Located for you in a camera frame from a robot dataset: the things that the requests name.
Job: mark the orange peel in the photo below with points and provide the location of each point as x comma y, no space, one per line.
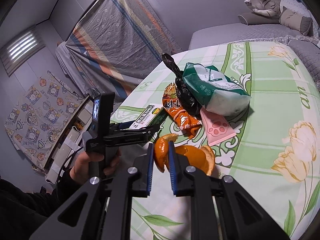
161,152
195,158

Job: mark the green tissue pack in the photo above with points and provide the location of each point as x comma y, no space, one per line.
215,92

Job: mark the grey and white cushion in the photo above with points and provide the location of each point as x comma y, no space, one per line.
295,20

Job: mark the window blind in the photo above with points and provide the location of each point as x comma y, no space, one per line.
22,47

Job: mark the dark grey pillow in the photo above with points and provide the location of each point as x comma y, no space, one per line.
255,18

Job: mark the person's left forearm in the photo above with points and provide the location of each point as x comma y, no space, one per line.
25,205

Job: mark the pink paw print packet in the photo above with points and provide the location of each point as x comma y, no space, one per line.
217,130

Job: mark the small green and white box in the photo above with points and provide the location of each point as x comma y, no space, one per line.
151,115

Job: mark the tiger plush toy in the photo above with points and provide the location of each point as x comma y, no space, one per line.
265,3

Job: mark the black plastic bag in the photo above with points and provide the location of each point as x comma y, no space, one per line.
185,92

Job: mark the plain grey cloth cover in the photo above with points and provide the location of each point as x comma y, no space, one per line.
65,62

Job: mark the orange snack wrapper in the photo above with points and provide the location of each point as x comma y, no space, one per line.
182,120

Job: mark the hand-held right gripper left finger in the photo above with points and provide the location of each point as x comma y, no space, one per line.
150,172

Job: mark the white patterned pillow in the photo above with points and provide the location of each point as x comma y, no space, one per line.
297,5

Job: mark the low white shelf unit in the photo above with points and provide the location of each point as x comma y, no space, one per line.
75,130

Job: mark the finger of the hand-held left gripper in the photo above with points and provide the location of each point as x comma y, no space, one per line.
125,125
125,138

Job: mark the person's left hand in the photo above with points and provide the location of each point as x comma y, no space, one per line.
81,167

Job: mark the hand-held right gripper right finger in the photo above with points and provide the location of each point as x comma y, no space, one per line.
173,175

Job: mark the grey quilted mattress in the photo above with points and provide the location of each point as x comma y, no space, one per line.
307,52
237,33

